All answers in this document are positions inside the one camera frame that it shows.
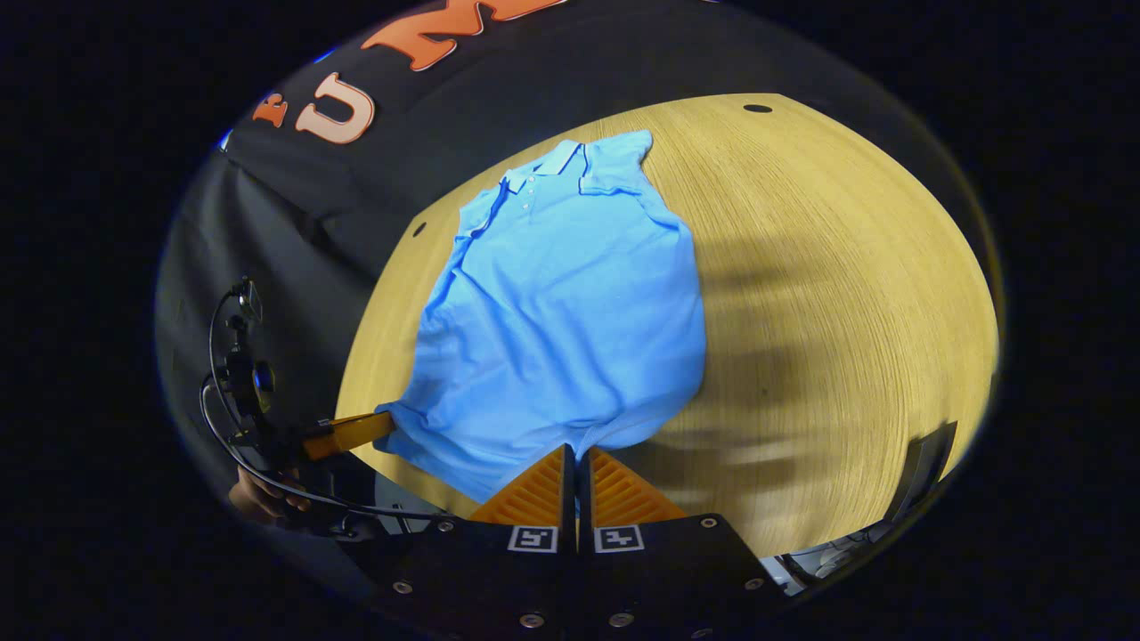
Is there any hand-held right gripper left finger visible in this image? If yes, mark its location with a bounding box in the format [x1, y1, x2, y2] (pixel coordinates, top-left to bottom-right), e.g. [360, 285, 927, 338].
[343, 443, 578, 641]

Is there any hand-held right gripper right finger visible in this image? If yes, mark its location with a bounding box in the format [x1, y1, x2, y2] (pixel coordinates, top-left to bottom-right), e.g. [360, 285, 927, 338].
[577, 445, 790, 641]

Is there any light blue polo T-shirt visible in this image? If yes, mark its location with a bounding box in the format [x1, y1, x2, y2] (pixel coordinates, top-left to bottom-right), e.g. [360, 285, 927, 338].
[374, 129, 708, 505]

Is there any black backdrop cloth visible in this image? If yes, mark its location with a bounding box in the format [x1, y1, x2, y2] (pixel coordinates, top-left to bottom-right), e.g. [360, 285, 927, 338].
[156, 0, 892, 535]

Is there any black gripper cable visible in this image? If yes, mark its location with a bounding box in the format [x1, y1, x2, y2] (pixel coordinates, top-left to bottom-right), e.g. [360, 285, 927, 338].
[200, 285, 455, 523]

